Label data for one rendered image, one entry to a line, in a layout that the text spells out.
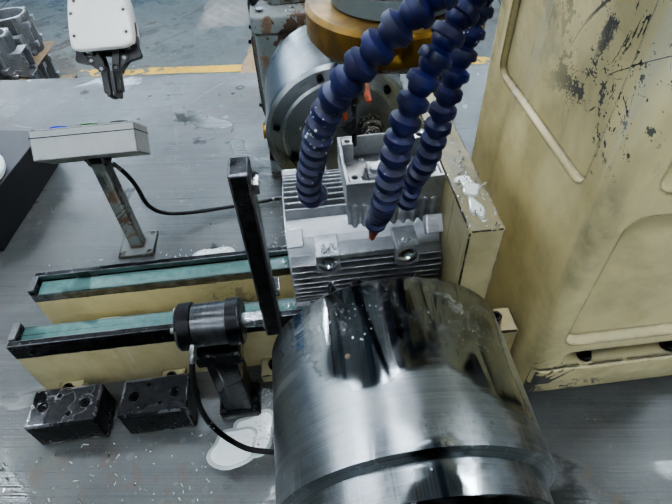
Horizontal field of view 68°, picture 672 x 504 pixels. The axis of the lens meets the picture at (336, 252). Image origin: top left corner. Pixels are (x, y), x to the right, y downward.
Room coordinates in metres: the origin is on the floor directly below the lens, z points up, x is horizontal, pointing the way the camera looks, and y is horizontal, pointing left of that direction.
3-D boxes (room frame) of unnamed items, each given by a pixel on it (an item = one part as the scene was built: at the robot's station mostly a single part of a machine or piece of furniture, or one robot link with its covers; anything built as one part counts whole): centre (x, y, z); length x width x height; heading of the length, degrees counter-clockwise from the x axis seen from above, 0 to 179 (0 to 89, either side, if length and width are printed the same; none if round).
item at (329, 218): (0.51, -0.03, 1.01); 0.20 x 0.19 x 0.19; 94
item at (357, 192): (0.52, -0.07, 1.11); 0.12 x 0.11 x 0.07; 94
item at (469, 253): (0.53, -0.19, 0.97); 0.30 x 0.11 x 0.34; 4
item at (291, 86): (0.87, -0.01, 1.04); 0.37 x 0.25 x 0.25; 4
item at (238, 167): (0.37, 0.09, 1.12); 0.04 x 0.03 x 0.26; 94
